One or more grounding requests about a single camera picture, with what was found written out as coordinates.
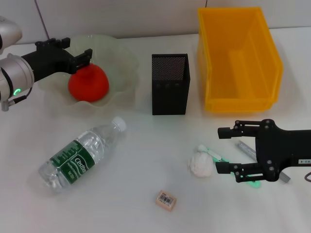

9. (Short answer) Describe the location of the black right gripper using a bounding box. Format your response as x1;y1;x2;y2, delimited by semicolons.
215;118;311;183

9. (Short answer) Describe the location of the beige eraser with barcode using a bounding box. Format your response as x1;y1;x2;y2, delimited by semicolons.
154;190;177;212

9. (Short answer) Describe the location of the yellow plastic bin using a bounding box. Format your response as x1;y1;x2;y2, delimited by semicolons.
197;6;284;113

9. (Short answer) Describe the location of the black mesh pen holder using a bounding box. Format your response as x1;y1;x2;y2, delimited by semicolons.
152;53;191;116

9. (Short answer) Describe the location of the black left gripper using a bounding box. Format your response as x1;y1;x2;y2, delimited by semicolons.
21;37;94;82

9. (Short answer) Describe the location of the pale green glass fruit plate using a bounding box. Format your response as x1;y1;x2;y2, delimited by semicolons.
38;34;140;107

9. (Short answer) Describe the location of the white paper ball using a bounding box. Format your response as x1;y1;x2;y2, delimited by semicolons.
187;150;213;178

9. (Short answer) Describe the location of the clear green-label water bottle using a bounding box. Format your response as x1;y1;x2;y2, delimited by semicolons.
38;116;127;194

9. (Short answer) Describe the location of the green utility knife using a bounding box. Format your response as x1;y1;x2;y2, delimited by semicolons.
198;144;262;189

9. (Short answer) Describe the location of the grey pen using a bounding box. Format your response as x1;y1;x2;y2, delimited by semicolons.
235;142;291;183

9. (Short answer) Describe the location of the red tomato-like fruit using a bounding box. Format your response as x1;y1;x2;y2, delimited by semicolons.
68;62;110;102

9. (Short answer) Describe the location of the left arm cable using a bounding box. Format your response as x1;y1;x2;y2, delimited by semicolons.
1;86;34;111

